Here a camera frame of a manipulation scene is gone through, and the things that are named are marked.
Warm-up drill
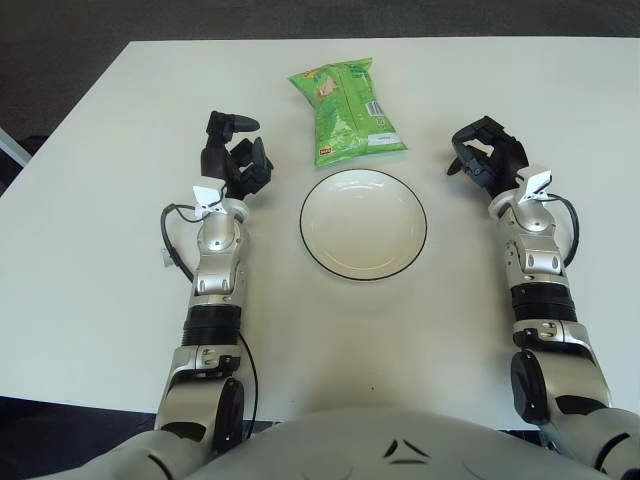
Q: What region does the green snack bag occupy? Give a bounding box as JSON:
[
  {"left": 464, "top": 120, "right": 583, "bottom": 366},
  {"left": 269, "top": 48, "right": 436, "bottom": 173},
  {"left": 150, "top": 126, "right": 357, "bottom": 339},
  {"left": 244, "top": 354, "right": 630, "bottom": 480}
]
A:
[{"left": 287, "top": 55, "right": 410, "bottom": 170}]

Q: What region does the white right wrist connector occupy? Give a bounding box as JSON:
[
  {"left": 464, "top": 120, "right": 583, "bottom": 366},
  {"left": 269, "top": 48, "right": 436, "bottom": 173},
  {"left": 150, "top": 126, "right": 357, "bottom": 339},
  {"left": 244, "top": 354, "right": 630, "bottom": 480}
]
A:
[{"left": 517, "top": 164, "right": 555, "bottom": 204}]

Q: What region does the grey robot torso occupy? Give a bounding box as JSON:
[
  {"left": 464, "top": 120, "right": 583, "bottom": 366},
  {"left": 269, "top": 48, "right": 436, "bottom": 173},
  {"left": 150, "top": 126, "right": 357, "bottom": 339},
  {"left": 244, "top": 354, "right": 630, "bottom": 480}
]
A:
[{"left": 64, "top": 409, "right": 609, "bottom": 480}]

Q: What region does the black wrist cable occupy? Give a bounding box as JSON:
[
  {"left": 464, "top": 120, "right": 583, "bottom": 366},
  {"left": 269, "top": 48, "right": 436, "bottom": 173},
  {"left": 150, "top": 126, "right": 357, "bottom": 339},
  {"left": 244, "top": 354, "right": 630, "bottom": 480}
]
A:
[
  {"left": 160, "top": 199, "right": 226, "bottom": 282},
  {"left": 542, "top": 193, "right": 580, "bottom": 269}
]

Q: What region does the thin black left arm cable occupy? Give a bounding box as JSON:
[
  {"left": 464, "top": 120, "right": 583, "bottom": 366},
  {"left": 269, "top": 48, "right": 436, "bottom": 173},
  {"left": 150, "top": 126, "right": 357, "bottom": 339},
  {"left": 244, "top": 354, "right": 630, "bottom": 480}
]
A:
[{"left": 234, "top": 329, "right": 260, "bottom": 441}]

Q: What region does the white plate with black rim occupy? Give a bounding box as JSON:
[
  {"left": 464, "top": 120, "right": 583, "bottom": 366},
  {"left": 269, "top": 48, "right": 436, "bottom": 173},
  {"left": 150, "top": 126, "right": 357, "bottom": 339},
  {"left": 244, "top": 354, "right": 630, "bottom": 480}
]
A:
[{"left": 299, "top": 168, "right": 429, "bottom": 285}]

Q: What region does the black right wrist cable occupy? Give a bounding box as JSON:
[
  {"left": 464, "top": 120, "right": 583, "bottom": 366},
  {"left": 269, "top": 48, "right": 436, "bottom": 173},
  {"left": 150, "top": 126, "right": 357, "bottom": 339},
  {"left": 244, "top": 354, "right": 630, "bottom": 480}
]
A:
[{"left": 542, "top": 193, "right": 580, "bottom": 269}]

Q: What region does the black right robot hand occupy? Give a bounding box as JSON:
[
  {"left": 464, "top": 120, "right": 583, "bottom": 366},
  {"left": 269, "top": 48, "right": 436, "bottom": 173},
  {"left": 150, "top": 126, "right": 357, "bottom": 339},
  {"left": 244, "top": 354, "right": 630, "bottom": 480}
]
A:
[{"left": 446, "top": 115, "right": 530, "bottom": 201}]

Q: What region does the grey furniture edge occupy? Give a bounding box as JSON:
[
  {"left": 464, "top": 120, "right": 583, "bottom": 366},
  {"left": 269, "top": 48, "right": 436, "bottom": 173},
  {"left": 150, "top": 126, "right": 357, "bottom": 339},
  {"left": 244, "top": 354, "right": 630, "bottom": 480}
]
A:
[{"left": 0, "top": 127, "right": 32, "bottom": 166}]

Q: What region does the white left wrist connector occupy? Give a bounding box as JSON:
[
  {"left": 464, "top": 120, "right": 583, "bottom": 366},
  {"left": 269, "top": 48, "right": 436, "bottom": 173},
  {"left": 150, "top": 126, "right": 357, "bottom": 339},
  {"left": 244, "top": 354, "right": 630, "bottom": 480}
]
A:
[{"left": 192, "top": 183, "right": 225, "bottom": 219}]

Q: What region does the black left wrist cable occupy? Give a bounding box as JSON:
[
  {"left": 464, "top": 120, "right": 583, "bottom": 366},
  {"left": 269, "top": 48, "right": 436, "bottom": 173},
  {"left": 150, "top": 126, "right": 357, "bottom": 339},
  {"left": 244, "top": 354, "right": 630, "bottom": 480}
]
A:
[{"left": 160, "top": 199, "right": 226, "bottom": 282}]

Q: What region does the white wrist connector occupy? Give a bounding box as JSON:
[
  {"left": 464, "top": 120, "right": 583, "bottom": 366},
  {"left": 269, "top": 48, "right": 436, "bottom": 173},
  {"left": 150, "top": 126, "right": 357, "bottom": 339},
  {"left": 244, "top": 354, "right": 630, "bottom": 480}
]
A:
[
  {"left": 517, "top": 164, "right": 555, "bottom": 204},
  {"left": 192, "top": 183, "right": 225, "bottom": 219}
]

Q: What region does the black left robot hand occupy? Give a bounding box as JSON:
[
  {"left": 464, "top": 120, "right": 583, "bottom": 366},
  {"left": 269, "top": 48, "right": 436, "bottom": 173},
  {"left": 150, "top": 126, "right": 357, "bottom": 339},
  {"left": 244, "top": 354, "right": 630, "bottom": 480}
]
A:
[{"left": 198, "top": 110, "right": 275, "bottom": 201}]

